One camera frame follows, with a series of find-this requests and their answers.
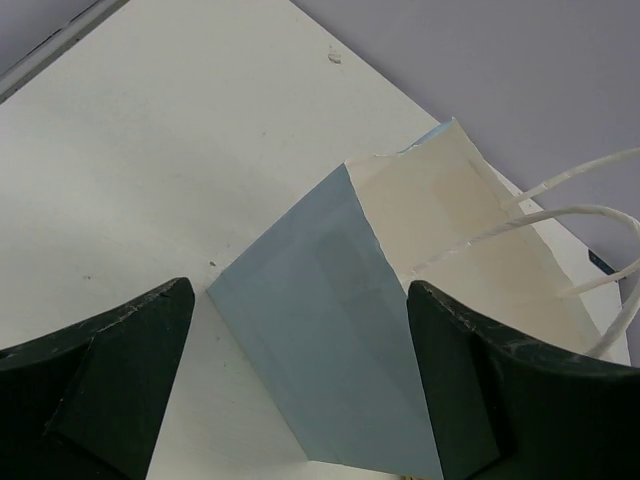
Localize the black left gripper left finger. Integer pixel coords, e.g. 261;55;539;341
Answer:
1;278;195;479

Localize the blue white paper bag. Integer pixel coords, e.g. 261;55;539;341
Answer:
205;117;640;480

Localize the blue table corner sticker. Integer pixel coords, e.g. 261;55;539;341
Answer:
588;249;616;275

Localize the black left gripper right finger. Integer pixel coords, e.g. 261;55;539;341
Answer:
407;281;639;479

